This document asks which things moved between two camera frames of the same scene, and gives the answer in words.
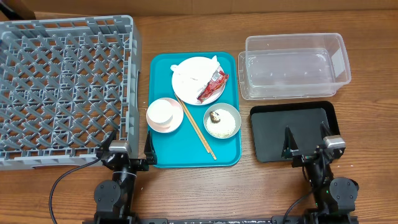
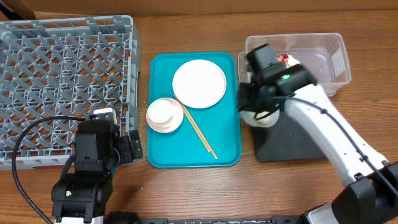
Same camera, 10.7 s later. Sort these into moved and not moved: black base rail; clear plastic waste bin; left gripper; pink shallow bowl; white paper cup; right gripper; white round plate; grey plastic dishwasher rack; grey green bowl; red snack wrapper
Moved: red snack wrapper; grey green bowl; right gripper; left gripper
Not moved: pink shallow bowl; clear plastic waste bin; black base rail; grey plastic dishwasher rack; white round plate; white paper cup
